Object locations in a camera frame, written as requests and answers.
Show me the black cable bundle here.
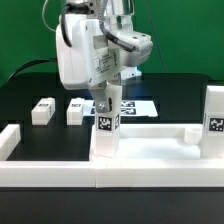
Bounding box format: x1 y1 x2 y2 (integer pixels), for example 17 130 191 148
6 58 59 83

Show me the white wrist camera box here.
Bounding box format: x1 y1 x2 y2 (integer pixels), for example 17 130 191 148
104 29 153 67

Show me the white desk top tray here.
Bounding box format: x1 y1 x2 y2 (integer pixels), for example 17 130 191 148
89 124 224 169

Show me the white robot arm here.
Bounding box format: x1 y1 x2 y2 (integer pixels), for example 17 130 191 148
56 0 138 114

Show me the grey braided camera cable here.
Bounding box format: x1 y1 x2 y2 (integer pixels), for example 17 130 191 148
96 0 138 54

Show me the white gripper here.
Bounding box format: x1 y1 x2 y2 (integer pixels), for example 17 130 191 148
56 14 125 113

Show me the fiducial marker sheet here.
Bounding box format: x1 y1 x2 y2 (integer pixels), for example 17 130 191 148
84 100 158 117

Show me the white U-shaped fence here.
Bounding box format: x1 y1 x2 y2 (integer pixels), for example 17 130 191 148
0 124 224 188

